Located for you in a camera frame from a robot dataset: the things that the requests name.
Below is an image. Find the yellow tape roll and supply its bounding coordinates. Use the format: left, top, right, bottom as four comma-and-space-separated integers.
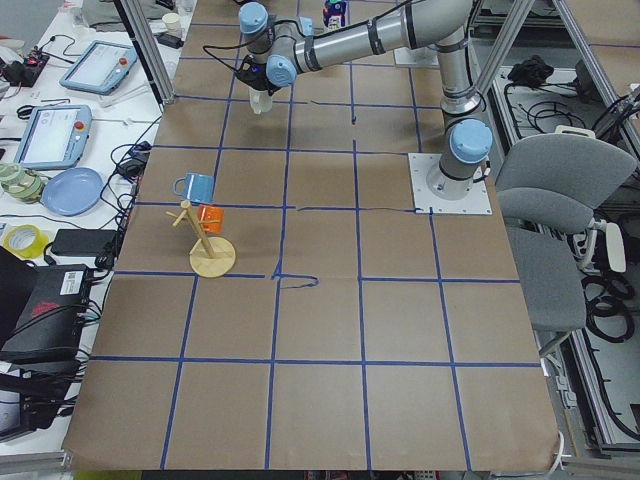
3, 224, 50, 260

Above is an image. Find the paper cup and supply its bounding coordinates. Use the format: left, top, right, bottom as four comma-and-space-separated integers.
161, 12, 182, 37

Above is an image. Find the black computer box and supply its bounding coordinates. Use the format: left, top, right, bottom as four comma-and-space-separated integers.
1, 248, 94, 368

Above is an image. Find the black power brick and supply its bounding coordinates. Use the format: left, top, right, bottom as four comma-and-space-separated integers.
50, 229, 116, 257

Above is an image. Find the orange ceramic mug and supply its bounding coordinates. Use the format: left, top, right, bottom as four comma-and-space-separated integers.
197, 204, 224, 234

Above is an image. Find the light blue plate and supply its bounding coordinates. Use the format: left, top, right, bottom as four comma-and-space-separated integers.
41, 167, 104, 216

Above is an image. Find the grey office chair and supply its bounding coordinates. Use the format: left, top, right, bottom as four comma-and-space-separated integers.
495, 133, 638, 356

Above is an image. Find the lower teach pendant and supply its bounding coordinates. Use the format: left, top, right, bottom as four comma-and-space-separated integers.
14, 105, 93, 170

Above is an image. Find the upper teach pendant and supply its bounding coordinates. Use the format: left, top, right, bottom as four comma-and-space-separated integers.
59, 40, 138, 95

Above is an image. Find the white ceramic mug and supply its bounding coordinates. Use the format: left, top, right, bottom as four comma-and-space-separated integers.
249, 88, 273, 115

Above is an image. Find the blue white milk carton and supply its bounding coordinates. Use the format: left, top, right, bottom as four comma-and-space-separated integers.
323, 0, 347, 31

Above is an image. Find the teach pendant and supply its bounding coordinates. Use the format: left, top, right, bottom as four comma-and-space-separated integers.
14, 105, 93, 170
59, 40, 138, 95

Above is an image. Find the blue ceramic mug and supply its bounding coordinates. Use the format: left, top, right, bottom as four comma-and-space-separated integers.
173, 172, 215, 204

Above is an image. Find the aluminium frame post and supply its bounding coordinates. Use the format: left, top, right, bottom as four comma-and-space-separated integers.
114, 0, 174, 106

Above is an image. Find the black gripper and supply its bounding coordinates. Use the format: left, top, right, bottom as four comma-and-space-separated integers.
234, 54, 279, 96

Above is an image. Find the wooden mug tree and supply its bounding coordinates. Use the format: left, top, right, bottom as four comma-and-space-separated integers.
167, 200, 236, 278

